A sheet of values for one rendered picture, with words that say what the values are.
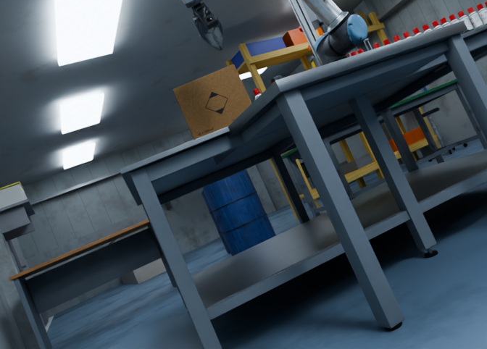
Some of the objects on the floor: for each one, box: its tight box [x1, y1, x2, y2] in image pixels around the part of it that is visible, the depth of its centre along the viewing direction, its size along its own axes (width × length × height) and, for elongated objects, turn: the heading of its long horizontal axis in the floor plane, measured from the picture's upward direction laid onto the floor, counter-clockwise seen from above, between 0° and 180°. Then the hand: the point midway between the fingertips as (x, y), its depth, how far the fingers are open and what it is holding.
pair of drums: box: [201, 169, 276, 256], centre depth 559 cm, size 74×120×90 cm, turn 123°
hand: (220, 47), depth 174 cm, fingers closed
